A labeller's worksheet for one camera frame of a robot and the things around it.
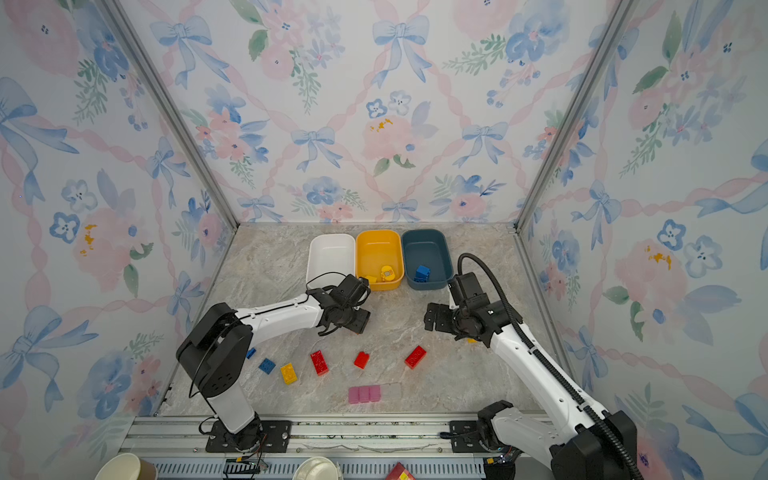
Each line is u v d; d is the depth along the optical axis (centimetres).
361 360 86
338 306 68
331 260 108
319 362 84
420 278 102
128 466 64
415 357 86
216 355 46
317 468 71
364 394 80
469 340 65
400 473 66
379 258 116
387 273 102
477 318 55
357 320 82
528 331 51
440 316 70
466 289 60
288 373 84
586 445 38
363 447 73
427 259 107
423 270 104
